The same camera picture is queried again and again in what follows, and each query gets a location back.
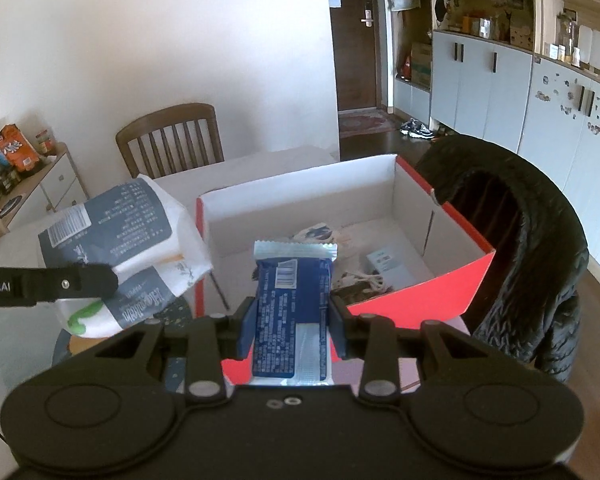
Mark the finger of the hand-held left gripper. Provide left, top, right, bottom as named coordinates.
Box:
left=20, top=262, right=120, bottom=307

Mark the white square container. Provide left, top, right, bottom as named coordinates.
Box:
left=577, top=25, right=600, bottom=68

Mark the patterned door rug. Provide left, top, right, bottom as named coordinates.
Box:
left=339, top=111, right=401, bottom=138

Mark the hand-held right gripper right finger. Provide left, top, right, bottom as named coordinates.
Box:
left=329, top=296, right=486, bottom=403

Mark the white marble desktop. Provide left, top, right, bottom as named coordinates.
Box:
left=0, top=145, right=471, bottom=441

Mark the white sideboard with drawers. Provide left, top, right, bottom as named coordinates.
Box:
left=0, top=142, right=88, bottom=241

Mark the dark blue snack packet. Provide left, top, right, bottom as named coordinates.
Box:
left=248, top=240, right=339, bottom=387

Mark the wall storage cabinet unit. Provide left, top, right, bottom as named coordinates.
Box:
left=385, top=0, right=600, bottom=281

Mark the brown wooden chair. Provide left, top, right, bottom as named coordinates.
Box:
left=115, top=103, right=225, bottom=179

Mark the red cardboard box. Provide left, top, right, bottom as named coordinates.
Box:
left=195, top=154, right=496, bottom=386

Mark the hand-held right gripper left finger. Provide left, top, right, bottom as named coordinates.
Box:
left=94, top=299, right=257, bottom=403

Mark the black padded jacket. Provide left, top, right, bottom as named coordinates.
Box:
left=415, top=135, right=590, bottom=376

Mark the glass jar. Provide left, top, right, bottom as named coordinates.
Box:
left=555, top=10, right=581, bottom=66

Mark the pair of sneakers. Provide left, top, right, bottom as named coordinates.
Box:
left=400, top=118, right=435, bottom=138

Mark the brown entrance door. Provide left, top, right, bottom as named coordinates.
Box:
left=325, top=0, right=388, bottom=113

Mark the white tissue pack dark label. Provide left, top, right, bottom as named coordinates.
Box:
left=37, top=174, right=215, bottom=338

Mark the orange snack bag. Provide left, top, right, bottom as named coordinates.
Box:
left=0, top=125, right=41, bottom=173

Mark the white packet blue round print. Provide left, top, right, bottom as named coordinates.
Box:
left=292, top=224, right=348, bottom=246

